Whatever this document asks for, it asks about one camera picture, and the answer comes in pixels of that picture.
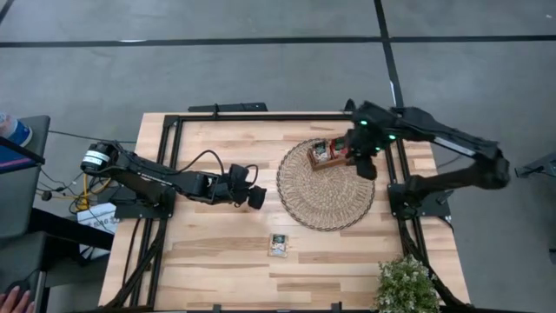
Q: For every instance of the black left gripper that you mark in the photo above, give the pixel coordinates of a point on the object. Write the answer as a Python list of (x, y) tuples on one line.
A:
[(226, 191)]

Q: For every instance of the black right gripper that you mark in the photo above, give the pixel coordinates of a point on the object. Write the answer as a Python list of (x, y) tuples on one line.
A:
[(365, 143)]

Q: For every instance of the red tea bag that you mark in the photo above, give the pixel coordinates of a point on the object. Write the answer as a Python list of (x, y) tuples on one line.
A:
[(339, 148)]

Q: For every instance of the wooden compartment tea box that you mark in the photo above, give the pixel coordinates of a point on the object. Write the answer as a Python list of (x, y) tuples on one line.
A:
[(323, 166)]

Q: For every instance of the beige tea bag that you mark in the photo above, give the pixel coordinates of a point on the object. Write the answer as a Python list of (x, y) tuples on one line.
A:
[(320, 151), (278, 245)]

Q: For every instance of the round woven straw placemat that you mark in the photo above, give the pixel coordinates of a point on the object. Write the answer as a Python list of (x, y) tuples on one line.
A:
[(321, 204)]

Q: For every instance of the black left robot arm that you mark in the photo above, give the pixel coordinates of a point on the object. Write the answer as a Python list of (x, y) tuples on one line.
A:
[(147, 176)]

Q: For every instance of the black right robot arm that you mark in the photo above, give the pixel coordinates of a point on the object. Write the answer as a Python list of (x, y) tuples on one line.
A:
[(456, 143)]

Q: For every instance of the black arched hook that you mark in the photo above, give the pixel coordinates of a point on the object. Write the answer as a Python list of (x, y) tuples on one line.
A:
[(348, 104)]

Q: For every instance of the flat black bar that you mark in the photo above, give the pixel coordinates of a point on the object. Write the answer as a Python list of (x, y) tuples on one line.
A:
[(234, 107)]

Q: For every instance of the green plant white flowers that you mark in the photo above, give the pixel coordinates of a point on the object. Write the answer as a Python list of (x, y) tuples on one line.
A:
[(406, 287)]

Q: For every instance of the white cardboard box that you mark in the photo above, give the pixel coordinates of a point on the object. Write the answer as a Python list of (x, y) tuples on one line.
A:
[(97, 217)]

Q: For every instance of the grey stand foot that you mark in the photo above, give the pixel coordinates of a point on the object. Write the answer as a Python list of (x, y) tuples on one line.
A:
[(538, 166)]

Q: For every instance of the grey desk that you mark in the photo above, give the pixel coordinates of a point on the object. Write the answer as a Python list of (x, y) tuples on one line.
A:
[(21, 195)]

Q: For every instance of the black rod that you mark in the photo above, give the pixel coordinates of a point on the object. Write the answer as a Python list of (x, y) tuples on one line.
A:
[(21, 149)]

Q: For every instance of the bottle with blue label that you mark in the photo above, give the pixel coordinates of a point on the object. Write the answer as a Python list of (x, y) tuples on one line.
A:
[(15, 130)]

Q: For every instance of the blue board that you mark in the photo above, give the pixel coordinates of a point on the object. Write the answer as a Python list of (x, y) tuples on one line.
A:
[(8, 160)]

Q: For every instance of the black computer mouse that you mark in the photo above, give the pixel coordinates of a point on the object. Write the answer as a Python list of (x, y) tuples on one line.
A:
[(19, 287)]

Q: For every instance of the person's hand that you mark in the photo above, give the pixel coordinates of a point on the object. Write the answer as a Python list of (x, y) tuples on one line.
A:
[(15, 304)]

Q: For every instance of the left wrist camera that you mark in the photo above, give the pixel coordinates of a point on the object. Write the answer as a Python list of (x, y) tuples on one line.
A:
[(239, 173)]

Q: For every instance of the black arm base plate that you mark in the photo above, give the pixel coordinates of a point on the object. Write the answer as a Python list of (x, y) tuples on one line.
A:
[(434, 212), (130, 213)]

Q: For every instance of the black aluminium table frame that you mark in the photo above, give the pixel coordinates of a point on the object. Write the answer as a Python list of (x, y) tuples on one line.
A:
[(282, 117)]

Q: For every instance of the small black edge bracket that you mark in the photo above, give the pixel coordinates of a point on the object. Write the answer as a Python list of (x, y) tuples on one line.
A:
[(216, 308), (335, 308)]

